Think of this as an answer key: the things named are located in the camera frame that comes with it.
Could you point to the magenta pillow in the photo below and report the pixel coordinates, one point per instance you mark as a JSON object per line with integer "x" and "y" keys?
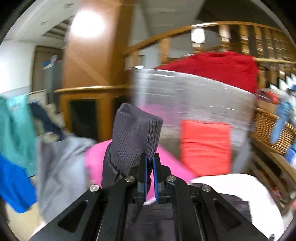
{"x": 95, "y": 155}

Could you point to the wooden cabinet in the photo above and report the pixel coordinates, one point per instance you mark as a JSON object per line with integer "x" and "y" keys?
{"x": 94, "y": 67}

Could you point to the grey garment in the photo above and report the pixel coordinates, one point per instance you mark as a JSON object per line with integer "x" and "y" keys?
{"x": 61, "y": 174}

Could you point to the wooden shelf unit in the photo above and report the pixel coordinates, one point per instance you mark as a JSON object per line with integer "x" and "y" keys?
{"x": 274, "y": 172}

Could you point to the white pink bed blanket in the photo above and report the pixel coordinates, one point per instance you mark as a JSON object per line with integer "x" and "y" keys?
{"x": 248, "y": 196}

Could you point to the light blue cloth in basket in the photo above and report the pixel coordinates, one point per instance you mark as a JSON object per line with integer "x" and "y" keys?
{"x": 283, "y": 112}

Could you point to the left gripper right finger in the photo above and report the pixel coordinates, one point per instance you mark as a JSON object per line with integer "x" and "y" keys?
{"x": 200, "y": 213}

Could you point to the red orange cushion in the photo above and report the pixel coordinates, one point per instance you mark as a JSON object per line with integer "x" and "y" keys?
{"x": 206, "y": 147}

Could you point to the red cloth on railing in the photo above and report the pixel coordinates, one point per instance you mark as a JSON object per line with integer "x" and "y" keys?
{"x": 227, "y": 67}

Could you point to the black puffer jacket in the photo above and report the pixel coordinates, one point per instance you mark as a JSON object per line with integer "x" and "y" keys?
{"x": 136, "y": 132}

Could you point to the silver insulation foil sheet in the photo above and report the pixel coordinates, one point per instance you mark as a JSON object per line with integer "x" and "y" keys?
{"x": 175, "y": 97}

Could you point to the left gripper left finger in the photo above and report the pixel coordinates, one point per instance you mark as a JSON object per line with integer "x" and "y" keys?
{"x": 100, "y": 213}

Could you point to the wicker basket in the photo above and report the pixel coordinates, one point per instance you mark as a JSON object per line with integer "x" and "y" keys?
{"x": 263, "y": 125}

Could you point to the blue jacket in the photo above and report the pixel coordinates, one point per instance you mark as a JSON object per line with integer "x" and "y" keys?
{"x": 16, "y": 188}

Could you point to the teal shirt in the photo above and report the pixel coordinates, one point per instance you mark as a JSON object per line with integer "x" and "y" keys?
{"x": 18, "y": 133}

